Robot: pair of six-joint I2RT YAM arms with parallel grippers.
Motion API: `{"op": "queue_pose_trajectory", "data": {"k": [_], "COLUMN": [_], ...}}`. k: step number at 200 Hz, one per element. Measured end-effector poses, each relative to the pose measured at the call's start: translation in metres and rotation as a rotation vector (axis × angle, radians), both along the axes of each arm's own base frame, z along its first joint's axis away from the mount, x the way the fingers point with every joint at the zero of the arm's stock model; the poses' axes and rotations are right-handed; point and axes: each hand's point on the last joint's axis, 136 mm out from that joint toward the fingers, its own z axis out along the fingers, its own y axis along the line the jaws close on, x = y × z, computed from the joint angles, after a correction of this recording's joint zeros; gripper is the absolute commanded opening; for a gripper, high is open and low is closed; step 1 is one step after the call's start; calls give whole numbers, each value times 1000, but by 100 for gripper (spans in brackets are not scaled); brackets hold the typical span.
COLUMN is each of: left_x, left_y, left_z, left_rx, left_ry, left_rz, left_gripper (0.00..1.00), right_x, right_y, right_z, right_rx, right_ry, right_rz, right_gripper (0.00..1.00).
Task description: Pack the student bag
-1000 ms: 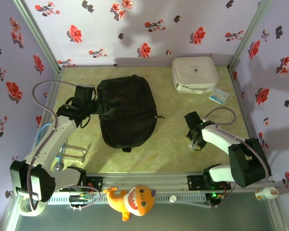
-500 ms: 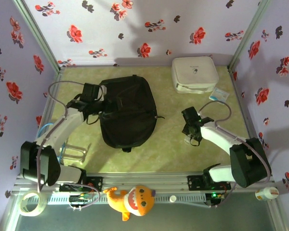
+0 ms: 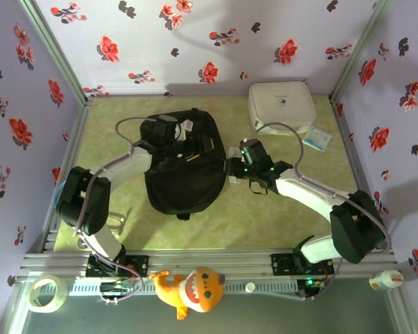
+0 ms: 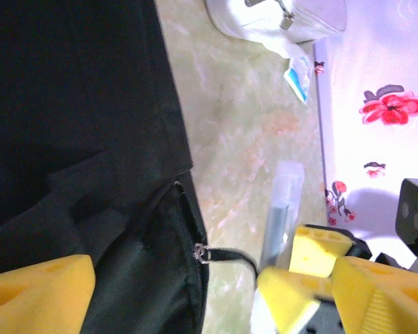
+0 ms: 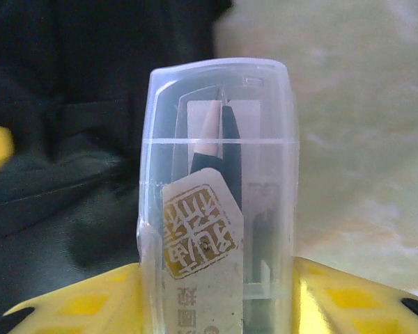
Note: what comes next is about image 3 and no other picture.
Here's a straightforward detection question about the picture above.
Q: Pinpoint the black backpack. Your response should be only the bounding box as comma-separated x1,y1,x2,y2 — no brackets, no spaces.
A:
139,108,228,221

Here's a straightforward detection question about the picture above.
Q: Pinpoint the blue and white sachet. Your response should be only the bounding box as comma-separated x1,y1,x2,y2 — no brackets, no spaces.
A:
302,125,332,151

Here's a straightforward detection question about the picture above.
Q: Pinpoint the white plastic case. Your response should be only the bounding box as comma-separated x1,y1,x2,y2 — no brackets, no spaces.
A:
247,81,317,136

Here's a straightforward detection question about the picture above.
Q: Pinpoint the orange shark plush toy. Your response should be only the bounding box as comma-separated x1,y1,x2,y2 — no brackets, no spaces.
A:
148,267,226,320

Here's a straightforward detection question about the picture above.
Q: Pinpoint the white bottle with orange label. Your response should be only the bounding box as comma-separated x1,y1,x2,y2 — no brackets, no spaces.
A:
368,269,404,290

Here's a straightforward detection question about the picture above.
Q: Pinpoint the clear tape roll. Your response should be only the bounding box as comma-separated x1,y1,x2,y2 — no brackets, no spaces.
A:
27,274,69,313

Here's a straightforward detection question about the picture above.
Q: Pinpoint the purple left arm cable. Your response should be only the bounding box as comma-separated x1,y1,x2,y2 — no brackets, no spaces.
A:
75,116,144,304

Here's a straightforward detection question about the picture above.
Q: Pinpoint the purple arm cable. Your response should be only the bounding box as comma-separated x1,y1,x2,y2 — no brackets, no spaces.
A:
256,121,393,302
75,116,144,304

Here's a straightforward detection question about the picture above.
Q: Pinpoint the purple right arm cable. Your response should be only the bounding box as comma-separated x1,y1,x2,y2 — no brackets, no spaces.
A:
256,121,393,302

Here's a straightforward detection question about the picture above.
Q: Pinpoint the long aluminium frame rail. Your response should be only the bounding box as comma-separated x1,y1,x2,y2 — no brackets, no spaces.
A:
19,248,400,283

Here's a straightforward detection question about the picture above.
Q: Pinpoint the aluminium side rail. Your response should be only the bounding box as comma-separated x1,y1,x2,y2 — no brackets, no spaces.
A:
329,95,394,251
27,97,91,255

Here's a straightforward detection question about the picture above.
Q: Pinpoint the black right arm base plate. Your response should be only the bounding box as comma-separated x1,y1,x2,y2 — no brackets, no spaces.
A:
270,253,335,276

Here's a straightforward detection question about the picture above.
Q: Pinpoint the slotted grey cable tray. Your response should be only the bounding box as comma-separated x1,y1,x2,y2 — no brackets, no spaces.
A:
68,280,299,296

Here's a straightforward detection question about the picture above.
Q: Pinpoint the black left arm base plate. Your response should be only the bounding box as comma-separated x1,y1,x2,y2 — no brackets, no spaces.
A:
85,254,149,278

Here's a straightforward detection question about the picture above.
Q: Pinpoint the aluminium corner post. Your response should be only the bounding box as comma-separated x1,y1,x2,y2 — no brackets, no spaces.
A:
329,0,394,102
17,0,91,102

